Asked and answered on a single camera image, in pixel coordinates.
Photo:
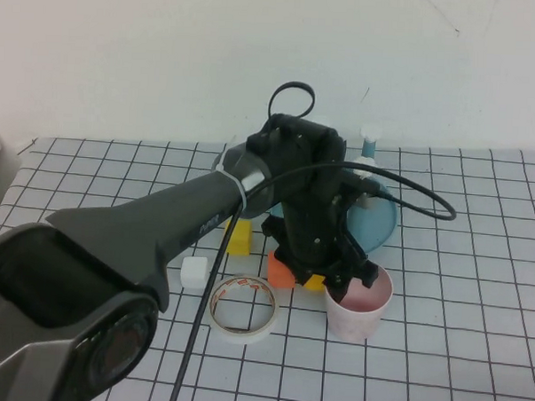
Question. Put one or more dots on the orange foam cube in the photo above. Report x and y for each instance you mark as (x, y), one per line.
(279, 274)

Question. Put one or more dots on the white zip tie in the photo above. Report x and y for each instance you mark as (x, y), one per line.
(239, 188)

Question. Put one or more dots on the white cloth with black grid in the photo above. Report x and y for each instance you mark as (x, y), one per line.
(445, 306)

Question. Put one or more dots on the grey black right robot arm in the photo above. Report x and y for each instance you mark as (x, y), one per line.
(160, 213)

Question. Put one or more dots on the pink plastic cup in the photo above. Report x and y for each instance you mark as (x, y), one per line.
(355, 324)

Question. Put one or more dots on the yellow rubber duck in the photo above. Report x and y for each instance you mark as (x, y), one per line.
(315, 284)

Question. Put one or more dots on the blue cup stand white caps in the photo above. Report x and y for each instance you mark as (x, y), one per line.
(373, 223)

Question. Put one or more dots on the yellow foam cube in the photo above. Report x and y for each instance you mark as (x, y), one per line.
(241, 240)

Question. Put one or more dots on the white adhesive tape roll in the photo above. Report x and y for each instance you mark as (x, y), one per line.
(244, 337)

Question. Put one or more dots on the white foam cube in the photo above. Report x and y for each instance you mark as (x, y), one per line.
(194, 273)

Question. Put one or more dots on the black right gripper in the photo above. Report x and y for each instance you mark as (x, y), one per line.
(310, 238)

